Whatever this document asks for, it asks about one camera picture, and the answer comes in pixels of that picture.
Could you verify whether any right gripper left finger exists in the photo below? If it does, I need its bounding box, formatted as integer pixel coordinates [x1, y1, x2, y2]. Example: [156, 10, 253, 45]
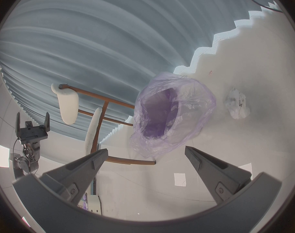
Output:
[39, 148, 108, 205]

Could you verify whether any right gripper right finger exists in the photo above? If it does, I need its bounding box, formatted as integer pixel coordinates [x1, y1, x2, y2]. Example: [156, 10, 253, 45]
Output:
[184, 146, 253, 201]

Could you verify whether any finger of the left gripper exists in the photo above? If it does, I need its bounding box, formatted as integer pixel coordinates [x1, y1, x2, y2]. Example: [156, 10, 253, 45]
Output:
[44, 112, 51, 132]
[15, 112, 21, 138]

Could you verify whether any purple plastic bag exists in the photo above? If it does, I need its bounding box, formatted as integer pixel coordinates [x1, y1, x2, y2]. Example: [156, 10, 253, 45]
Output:
[129, 71, 217, 158]

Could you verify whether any white wooden chair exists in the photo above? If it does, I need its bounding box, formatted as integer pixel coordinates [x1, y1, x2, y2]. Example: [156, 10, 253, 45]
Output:
[51, 82, 157, 196]

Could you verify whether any crumpled white wrapper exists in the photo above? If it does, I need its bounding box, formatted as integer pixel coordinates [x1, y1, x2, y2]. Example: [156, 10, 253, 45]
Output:
[223, 87, 250, 119]

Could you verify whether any pale blue curtain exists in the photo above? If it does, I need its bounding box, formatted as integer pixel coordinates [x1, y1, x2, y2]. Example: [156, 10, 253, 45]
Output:
[0, 0, 284, 145]

